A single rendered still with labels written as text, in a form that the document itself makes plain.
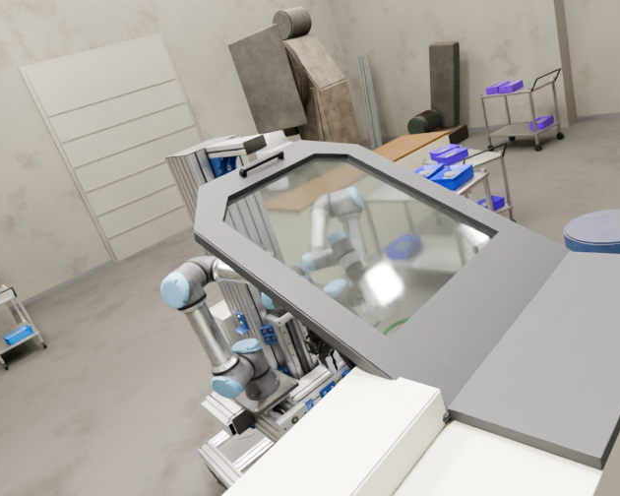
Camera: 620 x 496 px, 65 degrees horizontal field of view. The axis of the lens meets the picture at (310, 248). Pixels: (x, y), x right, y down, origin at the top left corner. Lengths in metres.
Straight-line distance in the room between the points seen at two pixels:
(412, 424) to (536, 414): 0.23
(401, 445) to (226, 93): 9.90
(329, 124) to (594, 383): 5.87
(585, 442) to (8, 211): 8.95
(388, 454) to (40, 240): 8.76
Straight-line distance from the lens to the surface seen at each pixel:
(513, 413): 1.04
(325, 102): 6.66
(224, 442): 3.39
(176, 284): 1.76
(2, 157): 9.34
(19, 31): 9.66
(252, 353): 2.00
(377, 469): 0.93
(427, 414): 1.02
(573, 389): 1.09
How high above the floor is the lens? 2.20
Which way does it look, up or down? 20 degrees down
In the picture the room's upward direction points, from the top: 18 degrees counter-clockwise
